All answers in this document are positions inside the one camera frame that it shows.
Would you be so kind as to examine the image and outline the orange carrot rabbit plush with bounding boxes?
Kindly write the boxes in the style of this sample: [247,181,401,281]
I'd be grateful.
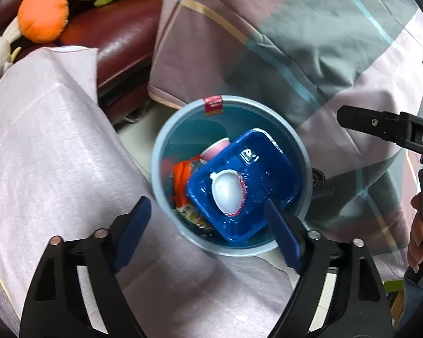
[2,0,69,45]

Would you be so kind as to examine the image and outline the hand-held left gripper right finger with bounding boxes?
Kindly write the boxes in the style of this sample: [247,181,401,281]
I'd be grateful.
[263,197,395,338]

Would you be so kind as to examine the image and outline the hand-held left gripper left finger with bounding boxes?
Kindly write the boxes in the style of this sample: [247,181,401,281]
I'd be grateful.
[19,196,152,338]

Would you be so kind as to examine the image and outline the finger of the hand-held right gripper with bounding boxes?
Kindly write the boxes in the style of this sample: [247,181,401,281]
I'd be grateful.
[336,106,423,164]

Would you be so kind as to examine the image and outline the yellow printed wrapper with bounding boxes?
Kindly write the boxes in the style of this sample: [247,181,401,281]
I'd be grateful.
[176,204,215,232]

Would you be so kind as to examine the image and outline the blue plastic tray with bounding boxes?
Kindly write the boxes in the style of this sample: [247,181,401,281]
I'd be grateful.
[186,129,303,243]

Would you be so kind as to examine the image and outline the light blue round bin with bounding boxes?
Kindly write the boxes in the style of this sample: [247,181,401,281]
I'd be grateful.
[151,95,310,257]

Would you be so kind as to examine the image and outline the dark red leather sofa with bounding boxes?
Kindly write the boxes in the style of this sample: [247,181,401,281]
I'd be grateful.
[0,0,170,127]

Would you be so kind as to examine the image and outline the red sticker label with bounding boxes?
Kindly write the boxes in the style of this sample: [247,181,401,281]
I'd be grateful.
[203,95,223,117]

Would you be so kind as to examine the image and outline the pink grey plaid blanket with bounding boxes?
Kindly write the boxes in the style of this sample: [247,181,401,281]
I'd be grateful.
[148,0,423,282]

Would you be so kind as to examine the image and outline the orange wrapper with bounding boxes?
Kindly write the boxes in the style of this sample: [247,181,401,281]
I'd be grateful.
[172,160,201,208]

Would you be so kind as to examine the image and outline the person's right hand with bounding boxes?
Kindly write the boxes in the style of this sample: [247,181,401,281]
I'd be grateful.
[407,194,423,273]

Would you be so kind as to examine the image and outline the person's blue jeans leg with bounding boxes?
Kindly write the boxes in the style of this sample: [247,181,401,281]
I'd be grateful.
[396,282,423,335]

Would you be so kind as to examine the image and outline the pale pink table cloth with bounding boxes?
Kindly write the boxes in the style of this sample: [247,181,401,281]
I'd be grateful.
[0,45,297,338]

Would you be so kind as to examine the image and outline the white cup with pink rim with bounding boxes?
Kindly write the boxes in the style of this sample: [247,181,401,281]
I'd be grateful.
[210,169,246,217]

